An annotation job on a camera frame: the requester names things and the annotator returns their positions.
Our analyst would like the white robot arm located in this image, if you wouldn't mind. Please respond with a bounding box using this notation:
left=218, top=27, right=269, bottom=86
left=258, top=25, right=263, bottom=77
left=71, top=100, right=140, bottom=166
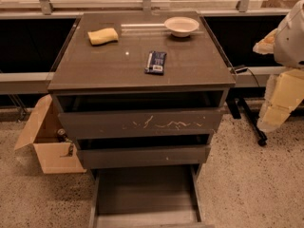
left=253, top=0, right=304, bottom=132

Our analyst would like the dark object in box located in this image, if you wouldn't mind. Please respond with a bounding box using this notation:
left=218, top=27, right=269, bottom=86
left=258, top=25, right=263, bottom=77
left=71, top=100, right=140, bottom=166
left=57, top=128, right=73, bottom=157

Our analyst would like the grey top drawer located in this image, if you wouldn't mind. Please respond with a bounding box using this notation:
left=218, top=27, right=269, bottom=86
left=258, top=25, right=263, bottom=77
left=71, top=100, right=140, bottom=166
left=54, top=90, right=226, bottom=140

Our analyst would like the blue rxbar blueberry bar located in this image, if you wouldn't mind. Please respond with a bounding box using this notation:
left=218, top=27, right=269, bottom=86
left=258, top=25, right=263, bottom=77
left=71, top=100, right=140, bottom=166
left=144, top=51, right=167, bottom=75

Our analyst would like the white bowl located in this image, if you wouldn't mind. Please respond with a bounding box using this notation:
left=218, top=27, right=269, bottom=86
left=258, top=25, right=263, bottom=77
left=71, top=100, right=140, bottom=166
left=164, top=17, right=200, bottom=38

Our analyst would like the open cardboard box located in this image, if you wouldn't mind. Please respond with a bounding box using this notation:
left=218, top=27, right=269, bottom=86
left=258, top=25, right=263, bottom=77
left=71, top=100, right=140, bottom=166
left=14, top=95, right=86, bottom=174

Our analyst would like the dark grey drawer cabinet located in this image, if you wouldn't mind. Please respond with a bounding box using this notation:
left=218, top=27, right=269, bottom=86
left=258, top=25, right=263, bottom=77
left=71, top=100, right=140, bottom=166
left=47, top=10, right=237, bottom=173

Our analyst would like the black wheeled stand leg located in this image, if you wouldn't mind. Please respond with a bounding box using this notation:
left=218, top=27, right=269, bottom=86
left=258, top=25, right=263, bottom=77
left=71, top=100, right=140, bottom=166
left=226, top=96, right=267, bottom=147

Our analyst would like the yellow sponge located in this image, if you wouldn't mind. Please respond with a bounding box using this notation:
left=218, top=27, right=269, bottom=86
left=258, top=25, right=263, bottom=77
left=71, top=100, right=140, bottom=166
left=87, top=28, right=119, bottom=46

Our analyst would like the grey middle drawer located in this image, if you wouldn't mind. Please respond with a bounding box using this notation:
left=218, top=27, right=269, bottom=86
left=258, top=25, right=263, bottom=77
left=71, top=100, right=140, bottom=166
left=78, top=134, right=212, bottom=169

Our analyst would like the grey open bottom drawer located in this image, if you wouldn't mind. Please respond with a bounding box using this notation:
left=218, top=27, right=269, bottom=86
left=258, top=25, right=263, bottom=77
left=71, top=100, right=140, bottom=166
left=88, top=165, right=215, bottom=228

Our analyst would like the black cable with plug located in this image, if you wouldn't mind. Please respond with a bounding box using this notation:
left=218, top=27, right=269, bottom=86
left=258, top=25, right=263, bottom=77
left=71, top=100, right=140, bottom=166
left=230, top=64, right=261, bottom=87

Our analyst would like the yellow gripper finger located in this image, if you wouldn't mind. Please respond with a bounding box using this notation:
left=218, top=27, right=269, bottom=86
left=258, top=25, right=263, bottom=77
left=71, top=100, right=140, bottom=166
left=257, top=69, right=304, bottom=133
left=253, top=28, right=276, bottom=55

